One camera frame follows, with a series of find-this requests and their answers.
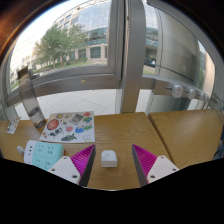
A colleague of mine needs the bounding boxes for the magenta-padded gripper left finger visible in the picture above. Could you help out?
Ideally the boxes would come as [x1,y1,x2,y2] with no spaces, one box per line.
[47,143,97,188]

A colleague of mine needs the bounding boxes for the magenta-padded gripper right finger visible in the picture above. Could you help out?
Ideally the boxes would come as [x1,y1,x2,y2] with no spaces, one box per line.
[131,143,180,187]

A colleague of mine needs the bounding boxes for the small white charger block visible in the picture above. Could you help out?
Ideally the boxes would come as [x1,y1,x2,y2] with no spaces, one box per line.
[100,149,118,168]

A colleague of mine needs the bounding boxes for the white and mint power strip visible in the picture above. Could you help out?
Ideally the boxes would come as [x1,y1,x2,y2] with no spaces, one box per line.
[16,139,65,172]

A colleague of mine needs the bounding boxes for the colourful sticker sheet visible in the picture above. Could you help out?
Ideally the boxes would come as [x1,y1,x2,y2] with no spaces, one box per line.
[39,110,96,144]

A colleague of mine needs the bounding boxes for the small printed card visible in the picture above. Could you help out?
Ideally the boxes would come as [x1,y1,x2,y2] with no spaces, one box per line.
[5,116,22,135]

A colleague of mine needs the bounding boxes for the green tree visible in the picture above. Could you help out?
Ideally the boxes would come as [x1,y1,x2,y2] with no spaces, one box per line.
[32,23,87,70]

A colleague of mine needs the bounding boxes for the glass-fronted building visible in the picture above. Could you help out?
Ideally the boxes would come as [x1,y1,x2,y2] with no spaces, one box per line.
[53,0,112,61]

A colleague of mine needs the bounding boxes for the grey roller blind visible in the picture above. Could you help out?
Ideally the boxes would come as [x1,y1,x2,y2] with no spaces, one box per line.
[146,0,209,46]

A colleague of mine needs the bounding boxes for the row of white wall sockets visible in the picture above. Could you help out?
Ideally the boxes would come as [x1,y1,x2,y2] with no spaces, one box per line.
[166,84,210,103]

